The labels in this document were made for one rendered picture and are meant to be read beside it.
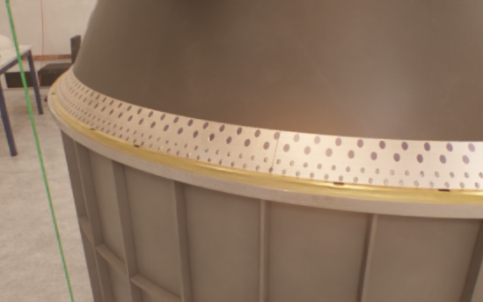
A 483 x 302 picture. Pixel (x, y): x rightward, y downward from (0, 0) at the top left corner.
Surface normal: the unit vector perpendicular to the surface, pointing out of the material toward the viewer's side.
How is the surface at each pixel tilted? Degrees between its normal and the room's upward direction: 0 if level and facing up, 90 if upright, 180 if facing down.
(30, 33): 90
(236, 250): 90
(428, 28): 62
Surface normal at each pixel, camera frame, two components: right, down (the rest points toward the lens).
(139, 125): -0.42, -0.46
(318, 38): -0.27, -0.11
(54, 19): 0.16, 0.38
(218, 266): -0.46, 0.35
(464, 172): -0.04, -0.41
